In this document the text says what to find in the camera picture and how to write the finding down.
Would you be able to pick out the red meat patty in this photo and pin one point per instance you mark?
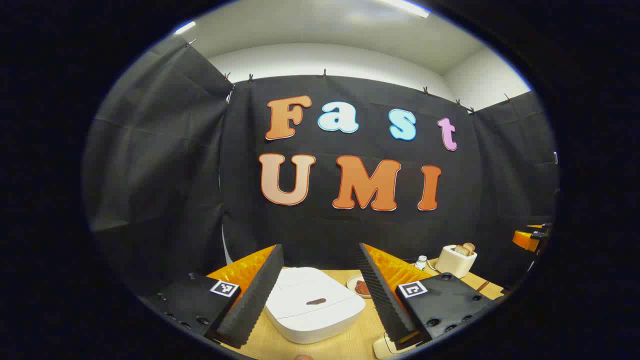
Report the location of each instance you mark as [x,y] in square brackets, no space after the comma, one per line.
[361,288]

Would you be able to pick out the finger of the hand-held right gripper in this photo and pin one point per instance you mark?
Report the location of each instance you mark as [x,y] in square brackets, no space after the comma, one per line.
[527,239]

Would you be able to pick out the white round plate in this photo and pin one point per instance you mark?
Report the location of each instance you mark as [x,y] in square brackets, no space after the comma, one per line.
[352,285]

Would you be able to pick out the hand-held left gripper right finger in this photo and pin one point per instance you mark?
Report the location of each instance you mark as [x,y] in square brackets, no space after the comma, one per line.
[382,300]

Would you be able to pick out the toasted bread slice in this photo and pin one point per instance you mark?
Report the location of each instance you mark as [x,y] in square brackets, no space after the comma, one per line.
[469,246]
[461,250]

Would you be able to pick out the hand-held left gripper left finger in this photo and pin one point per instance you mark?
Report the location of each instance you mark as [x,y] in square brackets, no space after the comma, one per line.
[252,300]

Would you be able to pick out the white rice cooker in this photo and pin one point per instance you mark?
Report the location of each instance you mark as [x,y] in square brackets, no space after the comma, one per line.
[310,315]

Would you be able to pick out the cream white toaster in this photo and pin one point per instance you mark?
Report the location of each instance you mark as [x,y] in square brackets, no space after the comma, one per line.
[454,262]

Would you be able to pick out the white drink bottle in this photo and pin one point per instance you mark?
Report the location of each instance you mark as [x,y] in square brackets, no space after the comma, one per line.
[421,263]

